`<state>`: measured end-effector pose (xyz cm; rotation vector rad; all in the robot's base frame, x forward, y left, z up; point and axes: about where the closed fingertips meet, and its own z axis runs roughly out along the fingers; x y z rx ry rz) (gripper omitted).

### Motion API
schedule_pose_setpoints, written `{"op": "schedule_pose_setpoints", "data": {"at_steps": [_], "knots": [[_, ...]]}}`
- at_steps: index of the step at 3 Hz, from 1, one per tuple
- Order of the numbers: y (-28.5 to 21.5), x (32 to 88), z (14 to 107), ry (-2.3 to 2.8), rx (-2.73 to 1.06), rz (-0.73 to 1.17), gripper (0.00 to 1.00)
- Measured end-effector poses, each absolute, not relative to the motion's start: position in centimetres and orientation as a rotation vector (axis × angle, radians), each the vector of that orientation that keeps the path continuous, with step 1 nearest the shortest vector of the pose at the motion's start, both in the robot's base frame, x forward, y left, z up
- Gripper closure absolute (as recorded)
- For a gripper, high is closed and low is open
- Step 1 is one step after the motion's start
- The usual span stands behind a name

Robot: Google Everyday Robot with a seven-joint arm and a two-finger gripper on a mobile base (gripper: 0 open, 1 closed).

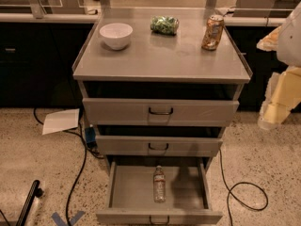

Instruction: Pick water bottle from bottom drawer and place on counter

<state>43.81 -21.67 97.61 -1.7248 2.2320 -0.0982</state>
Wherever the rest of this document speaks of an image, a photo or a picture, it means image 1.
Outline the black cable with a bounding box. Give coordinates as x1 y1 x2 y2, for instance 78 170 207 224
218 148 270 226
32 107 104 226

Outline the grey drawer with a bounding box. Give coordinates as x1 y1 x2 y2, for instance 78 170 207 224
83 98 239 126
97 157 222 226
96 136 222 157

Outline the white paper sheet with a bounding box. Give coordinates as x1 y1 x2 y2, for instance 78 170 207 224
42 109 79 135

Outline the blue power adapter box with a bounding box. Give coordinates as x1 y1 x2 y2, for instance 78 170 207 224
85 127 97 148

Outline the grey metal drawer cabinet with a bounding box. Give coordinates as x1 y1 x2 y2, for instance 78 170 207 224
73 8 251 162

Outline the black bar lower left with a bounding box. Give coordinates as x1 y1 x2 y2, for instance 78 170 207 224
15 180 43 226

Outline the bottom grey drawer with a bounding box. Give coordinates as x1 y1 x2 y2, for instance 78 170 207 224
97 157 222 226

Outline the middle grey drawer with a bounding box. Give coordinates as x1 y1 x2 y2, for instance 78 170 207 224
96 136 222 157

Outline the black cable right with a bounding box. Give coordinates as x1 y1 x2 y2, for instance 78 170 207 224
218 148 270 226

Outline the white ceramic bowl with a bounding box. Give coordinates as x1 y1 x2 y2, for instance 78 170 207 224
100 23 133 50

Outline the green snack bag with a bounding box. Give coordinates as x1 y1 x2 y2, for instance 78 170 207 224
150 16 180 36

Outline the clear plastic water bottle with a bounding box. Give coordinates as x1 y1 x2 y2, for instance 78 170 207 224
153 166 166 203

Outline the top grey drawer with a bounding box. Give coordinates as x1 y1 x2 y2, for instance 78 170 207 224
83 98 239 126

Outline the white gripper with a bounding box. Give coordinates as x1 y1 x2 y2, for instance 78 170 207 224
258 67 301 130

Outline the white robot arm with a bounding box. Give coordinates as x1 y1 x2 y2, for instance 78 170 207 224
257 3 301 130

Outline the orange soda can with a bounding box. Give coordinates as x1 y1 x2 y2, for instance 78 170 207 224
201 14 224 51

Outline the black cable left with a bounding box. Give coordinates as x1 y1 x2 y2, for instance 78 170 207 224
32 107 104 226

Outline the dark counter cabinet left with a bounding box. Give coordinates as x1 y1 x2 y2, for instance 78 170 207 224
0 22 93 107

